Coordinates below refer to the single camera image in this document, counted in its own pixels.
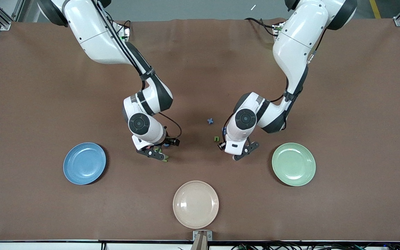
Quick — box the beige plastic plate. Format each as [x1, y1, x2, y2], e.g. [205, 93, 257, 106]
[173, 181, 219, 229]

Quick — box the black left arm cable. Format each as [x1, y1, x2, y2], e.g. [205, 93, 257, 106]
[223, 93, 288, 141]

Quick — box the grey metal mount bracket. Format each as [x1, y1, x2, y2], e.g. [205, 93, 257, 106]
[193, 230, 213, 241]

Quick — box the green plastic plate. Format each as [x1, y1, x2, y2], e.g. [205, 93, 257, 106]
[272, 143, 316, 187]

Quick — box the brown table cover mat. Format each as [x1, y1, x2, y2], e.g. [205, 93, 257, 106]
[0, 18, 400, 242]

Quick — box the black floor cable bundle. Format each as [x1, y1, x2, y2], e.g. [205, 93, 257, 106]
[231, 241, 400, 250]

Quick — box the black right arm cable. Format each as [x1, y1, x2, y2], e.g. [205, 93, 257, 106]
[94, 0, 182, 140]

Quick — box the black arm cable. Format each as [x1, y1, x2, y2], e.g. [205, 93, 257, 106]
[94, 0, 182, 140]
[223, 93, 288, 141]

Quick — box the blue plastic plate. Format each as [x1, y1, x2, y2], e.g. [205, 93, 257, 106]
[63, 142, 107, 185]

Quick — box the brown camera post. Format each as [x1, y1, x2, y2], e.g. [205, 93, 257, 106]
[190, 232, 209, 250]

